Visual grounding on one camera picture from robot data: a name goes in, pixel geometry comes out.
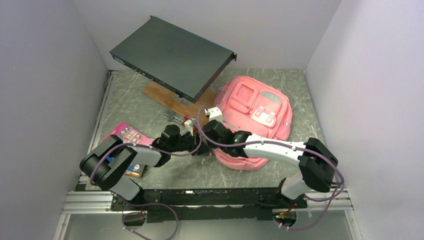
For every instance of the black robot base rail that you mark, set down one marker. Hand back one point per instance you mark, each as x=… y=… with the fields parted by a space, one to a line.
x=260 y=203

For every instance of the pink student backpack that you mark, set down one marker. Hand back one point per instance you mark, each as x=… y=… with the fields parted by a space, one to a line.
x=250 y=105

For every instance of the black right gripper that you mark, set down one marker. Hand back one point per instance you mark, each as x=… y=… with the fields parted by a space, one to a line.
x=213 y=145

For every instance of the orange handled adjustable wrench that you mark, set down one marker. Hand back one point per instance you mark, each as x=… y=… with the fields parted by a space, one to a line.
x=173 y=117

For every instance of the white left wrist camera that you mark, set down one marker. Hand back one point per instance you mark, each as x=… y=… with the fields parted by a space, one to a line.
x=190 y=126

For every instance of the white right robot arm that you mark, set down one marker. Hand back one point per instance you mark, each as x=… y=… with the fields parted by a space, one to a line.
x=316 y=164

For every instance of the pink sticker book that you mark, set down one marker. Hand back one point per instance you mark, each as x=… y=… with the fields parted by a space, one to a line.
x=129 y=135

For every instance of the brown wooden board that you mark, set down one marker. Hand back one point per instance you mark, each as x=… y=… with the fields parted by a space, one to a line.
x=179 y=105

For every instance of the dark metal rack unit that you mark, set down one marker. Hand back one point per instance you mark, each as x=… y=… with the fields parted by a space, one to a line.
x=176 y=59

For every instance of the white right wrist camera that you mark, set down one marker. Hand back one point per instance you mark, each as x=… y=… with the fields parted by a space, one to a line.
x=213 y=114

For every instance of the aluminium frame rail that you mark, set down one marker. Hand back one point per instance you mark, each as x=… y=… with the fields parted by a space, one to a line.
x=199 y=187

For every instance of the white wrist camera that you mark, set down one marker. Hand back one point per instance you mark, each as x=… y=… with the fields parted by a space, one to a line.
x=213 y=114
x=190 y=126

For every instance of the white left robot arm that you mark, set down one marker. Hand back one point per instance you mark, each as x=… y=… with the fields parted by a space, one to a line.
x=107 y=163

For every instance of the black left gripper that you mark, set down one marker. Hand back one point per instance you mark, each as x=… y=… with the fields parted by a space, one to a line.
x=195 y=142

